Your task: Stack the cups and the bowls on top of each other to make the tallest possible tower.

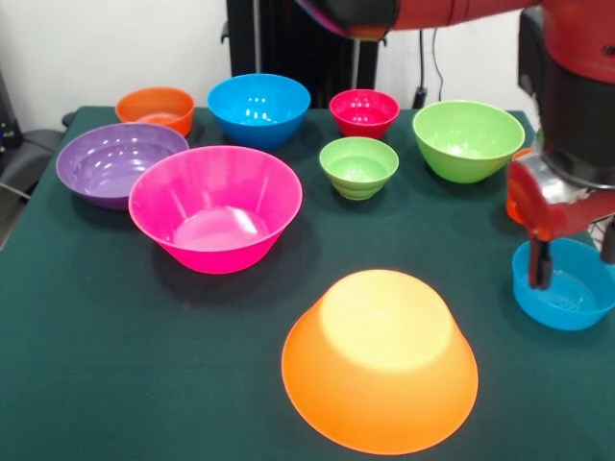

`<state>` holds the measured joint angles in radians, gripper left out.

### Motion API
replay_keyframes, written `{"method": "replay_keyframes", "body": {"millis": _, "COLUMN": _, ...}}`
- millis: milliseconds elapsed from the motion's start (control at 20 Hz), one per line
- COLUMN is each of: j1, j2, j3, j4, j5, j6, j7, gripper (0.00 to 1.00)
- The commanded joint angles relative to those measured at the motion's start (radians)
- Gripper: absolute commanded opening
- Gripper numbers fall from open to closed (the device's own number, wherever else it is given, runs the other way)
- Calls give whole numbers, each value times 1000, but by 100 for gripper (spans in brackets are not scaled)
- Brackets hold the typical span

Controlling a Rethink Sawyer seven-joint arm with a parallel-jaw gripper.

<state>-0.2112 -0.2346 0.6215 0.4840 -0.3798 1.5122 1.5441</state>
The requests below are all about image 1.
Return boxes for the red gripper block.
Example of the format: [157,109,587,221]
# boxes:
[506,160,615,291]

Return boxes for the large orange bowl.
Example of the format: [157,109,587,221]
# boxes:
[281,268,480,456]

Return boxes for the blue cup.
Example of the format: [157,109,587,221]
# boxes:
[511,236,615,332]

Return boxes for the orange cup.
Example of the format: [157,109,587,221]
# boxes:
[114,86,196,138]
[505,147,534,226]

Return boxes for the large green bowl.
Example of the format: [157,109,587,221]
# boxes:
[412,99,526,184]

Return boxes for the small green bowl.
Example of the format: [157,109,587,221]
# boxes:
[319,136,400,202]

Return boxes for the small crimson bowl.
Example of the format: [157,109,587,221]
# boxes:
[329,88,401,140]

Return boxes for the blue bowl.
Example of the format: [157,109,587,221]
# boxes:
[207,73,312,152]

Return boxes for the large pink bowl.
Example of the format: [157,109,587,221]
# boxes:
[128,145,304,276]

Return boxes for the dark green tablecloth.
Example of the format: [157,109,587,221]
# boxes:
[0,105,615,461]

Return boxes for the purple bowl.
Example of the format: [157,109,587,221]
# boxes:
[55,122,190,211]

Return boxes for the black hanging cable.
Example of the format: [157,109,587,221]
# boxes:
[412,28,446,109]

